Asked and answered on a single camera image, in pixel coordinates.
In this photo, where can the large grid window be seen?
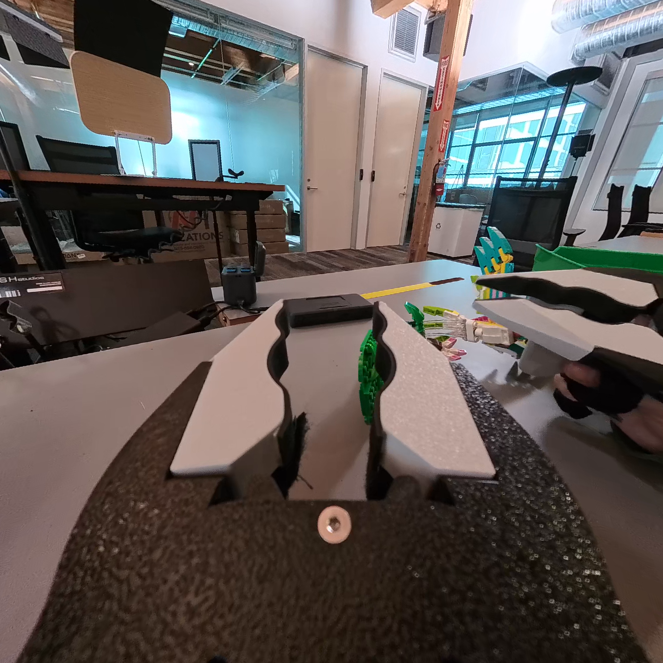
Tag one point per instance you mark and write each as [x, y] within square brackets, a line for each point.
[507, 145]

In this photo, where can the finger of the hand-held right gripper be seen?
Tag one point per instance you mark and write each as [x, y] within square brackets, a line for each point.
[559, 331]
[585, 285]

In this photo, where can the wooden hanging board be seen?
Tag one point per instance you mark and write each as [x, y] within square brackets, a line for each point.
[119, 98]

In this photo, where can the grey meeting table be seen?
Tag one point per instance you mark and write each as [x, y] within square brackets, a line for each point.
[621, 244]

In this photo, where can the wide silver ventilation duct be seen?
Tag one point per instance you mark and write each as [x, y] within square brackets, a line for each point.
[606, 13]

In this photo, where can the black slim chair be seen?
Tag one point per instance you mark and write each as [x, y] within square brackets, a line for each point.
[614, 207]
[641, 207]

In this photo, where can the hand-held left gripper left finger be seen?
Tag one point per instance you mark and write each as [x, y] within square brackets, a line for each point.
[233, 409]

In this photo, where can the printed cardboard box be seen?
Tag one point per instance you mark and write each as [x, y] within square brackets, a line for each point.
[202, 235]

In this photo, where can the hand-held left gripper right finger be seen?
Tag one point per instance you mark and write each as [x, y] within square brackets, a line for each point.
[430, 409]

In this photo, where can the black hanging panel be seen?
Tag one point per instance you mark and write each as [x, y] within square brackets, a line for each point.
[119, 26]

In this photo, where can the short red fire sign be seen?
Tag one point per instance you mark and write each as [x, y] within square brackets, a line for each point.
[444, 134]

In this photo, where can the black mounted speaker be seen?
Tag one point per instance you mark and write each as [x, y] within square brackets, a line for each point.
[434, 33]

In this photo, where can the black mesh office chair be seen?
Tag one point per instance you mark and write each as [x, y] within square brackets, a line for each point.
[528, 212]

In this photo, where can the long red fire sign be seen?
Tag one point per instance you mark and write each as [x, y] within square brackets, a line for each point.
[440, 83]

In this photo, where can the wooden support post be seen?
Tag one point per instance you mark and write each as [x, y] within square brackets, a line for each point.
[440, 207]

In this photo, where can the black equipment case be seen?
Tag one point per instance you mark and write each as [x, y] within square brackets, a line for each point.
[114, 300]

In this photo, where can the red fire extinguisher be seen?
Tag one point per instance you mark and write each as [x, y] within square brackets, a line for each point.
[439, 178]

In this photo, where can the black battery charger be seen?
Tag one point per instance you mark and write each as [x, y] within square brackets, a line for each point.
[238, 290]

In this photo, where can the green storage bin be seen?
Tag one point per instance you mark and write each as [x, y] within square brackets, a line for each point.
[580, 257]

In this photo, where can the white door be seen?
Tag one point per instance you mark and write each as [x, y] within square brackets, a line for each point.
[334, 155]
[396, 160]

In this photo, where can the black wall speaker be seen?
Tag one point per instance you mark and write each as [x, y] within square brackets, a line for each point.
[582, 145]

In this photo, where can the colourful lego feather fan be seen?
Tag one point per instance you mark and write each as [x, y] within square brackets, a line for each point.
[497, 248]

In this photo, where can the black flat case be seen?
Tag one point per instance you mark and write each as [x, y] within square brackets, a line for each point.
[326, 311]

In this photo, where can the black stand pole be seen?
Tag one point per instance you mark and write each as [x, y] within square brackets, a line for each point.
[23, 197]

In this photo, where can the yellow tape strip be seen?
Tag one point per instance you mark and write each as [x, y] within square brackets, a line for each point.
[399, 290]

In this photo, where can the wooden top desk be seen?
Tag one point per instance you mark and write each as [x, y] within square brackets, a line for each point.
[155, 182]

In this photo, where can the white recycling bin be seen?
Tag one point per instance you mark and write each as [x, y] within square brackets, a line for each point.
[458, 230]

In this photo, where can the white wall vent grille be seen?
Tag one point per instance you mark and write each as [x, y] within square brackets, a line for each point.
[405, 31]

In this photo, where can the framed whiteboard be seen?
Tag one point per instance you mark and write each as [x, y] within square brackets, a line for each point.
[204, 160]

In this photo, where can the narrow silver ventilation duct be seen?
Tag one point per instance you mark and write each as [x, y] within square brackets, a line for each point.
[616, 44]

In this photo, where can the stack of cardboard boxes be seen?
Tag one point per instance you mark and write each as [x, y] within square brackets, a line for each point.
[259, 228]

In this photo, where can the green lego plant model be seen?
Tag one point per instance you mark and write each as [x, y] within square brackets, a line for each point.
[369, 378]

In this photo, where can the black floor lamp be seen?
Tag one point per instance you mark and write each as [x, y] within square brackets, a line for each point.
[576, 76]

